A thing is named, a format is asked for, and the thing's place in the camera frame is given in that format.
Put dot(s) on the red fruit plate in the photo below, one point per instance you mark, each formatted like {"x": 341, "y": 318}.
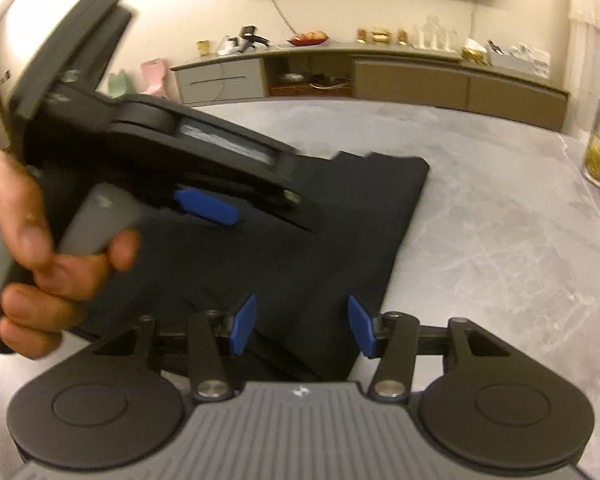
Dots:
{"x": 308, "y": 39}

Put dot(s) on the clear glass bottles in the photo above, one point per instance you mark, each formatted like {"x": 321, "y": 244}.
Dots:
{"x": 432, "y": 36}

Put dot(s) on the white curtain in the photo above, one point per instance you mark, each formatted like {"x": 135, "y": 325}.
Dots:
{"x": 582, "y": 75}

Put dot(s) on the green plastic chair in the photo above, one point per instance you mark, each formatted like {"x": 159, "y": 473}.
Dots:
{"x": 119, "y": 84}

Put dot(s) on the yellow cup on sideboard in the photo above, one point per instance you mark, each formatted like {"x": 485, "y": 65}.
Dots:
{"x": 204, "y": 48}

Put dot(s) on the person's left hand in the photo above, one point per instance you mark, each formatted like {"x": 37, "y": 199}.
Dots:
{"x": 35, "y": 316}

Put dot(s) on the spare gripper on sideboard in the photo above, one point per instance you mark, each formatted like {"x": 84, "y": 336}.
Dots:
{"x": 249, "y": 38}

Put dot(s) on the long tv sideboard cabinet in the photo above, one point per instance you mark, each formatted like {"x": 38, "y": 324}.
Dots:
{"x": 374, "y": 73}

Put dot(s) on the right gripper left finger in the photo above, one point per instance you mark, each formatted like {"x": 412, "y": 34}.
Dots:
{"x": 109, "y": 406}

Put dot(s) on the pink plastic chair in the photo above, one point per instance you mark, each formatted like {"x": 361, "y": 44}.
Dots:
{"x": 154, "y": 74}

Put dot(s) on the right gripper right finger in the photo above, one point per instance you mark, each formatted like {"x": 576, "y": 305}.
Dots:
{"x": 473, "y": 396}

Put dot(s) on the black trousers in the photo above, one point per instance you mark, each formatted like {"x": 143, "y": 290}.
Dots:
{"x": 302, "y": 281}

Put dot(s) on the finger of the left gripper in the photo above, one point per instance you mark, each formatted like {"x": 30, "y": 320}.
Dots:
{"x": 204, "y": 206}

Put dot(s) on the golden ornaments on sideboard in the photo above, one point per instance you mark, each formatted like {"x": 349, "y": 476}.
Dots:
{"x": 382, "y": 35}

